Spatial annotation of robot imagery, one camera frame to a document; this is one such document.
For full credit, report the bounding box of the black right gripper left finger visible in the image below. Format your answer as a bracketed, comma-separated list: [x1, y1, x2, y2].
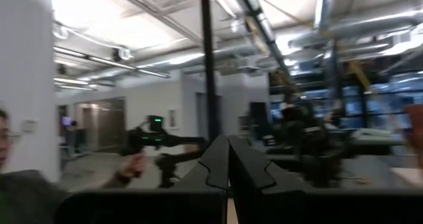
[174, 134, 231, 191]

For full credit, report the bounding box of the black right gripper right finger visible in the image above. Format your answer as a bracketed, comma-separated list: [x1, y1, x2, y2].
[229, 134, 309, 192]

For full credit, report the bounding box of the person's forearm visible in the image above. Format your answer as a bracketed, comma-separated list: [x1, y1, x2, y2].
[98, 170, 133, 190]

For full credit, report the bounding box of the person's hand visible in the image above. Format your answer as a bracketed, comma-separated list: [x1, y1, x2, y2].
[118, 150, 147, 181]

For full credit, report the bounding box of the black ceiling truss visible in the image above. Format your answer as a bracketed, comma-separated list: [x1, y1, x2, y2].
[231, 0, 291, 76]

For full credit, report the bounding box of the ceiling light bar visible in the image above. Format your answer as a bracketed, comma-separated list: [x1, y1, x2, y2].
[52, 45, 172, 80]

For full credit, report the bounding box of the person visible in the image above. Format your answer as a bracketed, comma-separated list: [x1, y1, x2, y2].
[0, 108, 69, 224]

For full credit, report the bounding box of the white pillar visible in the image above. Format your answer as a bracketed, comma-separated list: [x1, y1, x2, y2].
[0, 0, 61, 182]

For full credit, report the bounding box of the black vertical post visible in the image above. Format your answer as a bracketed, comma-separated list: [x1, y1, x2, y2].
[199, 0, 221, 142]

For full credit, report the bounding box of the silver ventilation duct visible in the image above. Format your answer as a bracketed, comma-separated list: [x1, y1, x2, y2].
[287, 8, 423, 50]

